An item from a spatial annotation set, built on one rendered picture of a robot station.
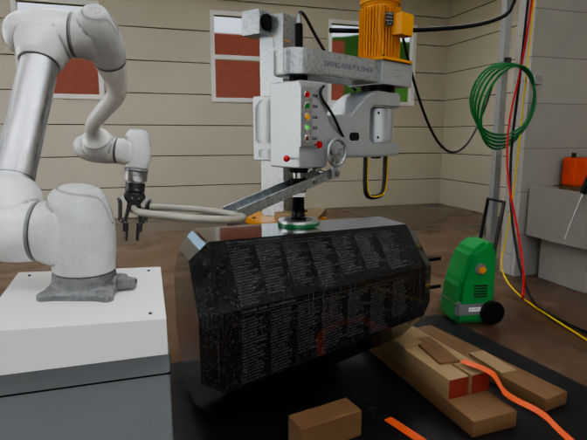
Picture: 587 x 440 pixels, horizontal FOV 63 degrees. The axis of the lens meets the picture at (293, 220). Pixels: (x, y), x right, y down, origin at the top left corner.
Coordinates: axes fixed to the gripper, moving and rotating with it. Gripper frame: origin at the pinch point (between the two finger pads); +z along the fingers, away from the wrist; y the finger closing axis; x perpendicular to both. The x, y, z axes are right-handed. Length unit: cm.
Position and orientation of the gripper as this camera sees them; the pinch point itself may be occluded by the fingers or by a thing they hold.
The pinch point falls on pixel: (132, 232)
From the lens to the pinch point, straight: 205.5
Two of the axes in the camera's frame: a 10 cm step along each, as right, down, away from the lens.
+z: -1.0, 9.9, 0.9
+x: -4.8, -1.2, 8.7
